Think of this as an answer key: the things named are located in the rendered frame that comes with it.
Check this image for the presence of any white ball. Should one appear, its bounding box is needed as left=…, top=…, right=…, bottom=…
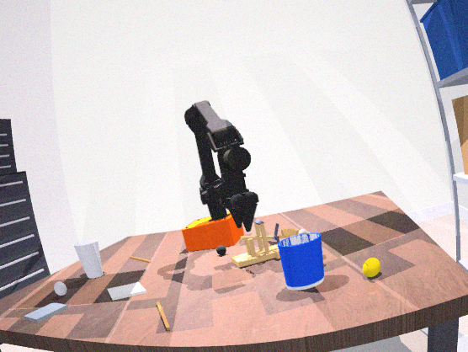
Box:
left=54, top=281, right=67, bottom=296

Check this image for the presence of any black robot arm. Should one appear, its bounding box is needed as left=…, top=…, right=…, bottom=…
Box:
left=184, top=100, right=251, bottom=221

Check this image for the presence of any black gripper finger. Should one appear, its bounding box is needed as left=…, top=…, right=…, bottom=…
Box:
left=233, top=203, right=258, bottom=232
left=222, top=204, right=242, bottom=228

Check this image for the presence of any dark grey ball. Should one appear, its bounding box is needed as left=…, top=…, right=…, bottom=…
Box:
left=216, top=245, right=226, bottom=255

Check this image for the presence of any blue mug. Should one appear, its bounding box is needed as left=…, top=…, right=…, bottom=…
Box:
left=278, top=233, right=324, bottom=291

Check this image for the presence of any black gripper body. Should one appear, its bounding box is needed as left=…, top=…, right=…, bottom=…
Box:
left=219, top=171, right=259, bottom=208

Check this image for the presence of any yellow ball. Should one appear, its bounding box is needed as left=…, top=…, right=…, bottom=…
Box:
left=363, top=258, right=380, bottom=277

